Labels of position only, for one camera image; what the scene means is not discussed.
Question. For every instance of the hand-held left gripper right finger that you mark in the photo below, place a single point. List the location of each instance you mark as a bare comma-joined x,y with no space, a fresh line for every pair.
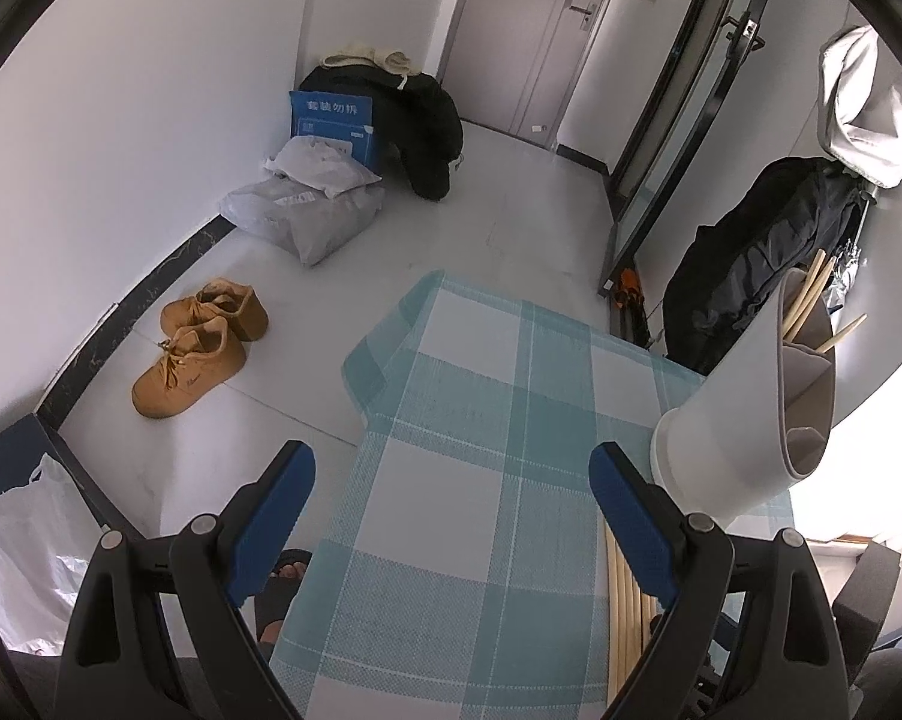
635,525

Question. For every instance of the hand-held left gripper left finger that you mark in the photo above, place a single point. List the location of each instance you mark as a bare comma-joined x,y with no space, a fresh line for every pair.
271,525

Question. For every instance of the pile of wooden chopsticks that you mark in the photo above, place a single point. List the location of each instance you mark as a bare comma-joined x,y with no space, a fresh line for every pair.
623,630

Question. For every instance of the white utensil holder grey inside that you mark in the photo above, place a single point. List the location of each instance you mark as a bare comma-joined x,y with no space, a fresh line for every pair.
721,420

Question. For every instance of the wooden chopstick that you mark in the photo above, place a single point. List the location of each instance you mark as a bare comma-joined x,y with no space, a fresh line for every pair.
844,330
811,298
809,277

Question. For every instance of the person's foot in black slipper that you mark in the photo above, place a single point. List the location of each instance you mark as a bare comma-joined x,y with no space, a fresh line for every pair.
282,592

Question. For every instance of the tan suede shoe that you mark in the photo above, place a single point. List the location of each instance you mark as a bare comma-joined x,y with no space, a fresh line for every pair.
185,375
218,307

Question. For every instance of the teal plaid tablecloth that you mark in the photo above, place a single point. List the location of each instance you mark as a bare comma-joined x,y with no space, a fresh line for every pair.
458,502

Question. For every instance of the orange tool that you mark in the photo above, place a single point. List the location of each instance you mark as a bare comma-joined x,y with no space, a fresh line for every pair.
631,286

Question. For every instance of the white plastic bag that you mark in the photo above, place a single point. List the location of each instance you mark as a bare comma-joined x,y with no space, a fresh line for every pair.
24,555

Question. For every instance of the black hanging backpack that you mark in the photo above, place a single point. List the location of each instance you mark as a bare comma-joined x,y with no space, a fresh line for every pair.
758,255

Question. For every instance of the grey plastic packet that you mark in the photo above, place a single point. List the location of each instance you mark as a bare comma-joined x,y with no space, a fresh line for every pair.
308,229

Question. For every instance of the silver blue folded umbrella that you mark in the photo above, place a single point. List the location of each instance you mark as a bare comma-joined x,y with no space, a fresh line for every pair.
844,277

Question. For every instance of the white plastic packet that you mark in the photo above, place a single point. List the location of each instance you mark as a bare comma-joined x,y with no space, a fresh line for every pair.
323,165

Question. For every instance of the blue cardboard box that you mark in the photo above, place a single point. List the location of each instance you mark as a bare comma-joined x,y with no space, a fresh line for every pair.
331,120

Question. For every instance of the black jacket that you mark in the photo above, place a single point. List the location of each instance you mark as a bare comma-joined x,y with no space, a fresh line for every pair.
421,127

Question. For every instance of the black framed glass door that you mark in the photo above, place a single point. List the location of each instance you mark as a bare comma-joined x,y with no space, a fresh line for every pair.
691,90

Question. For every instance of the white hanging bag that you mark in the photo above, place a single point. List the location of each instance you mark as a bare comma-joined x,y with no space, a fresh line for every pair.
863,112

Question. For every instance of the beige fleece cloth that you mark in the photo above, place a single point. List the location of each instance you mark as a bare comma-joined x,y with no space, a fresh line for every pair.
361,56

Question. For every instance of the grey room door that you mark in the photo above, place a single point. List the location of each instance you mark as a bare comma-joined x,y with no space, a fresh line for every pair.
511,30

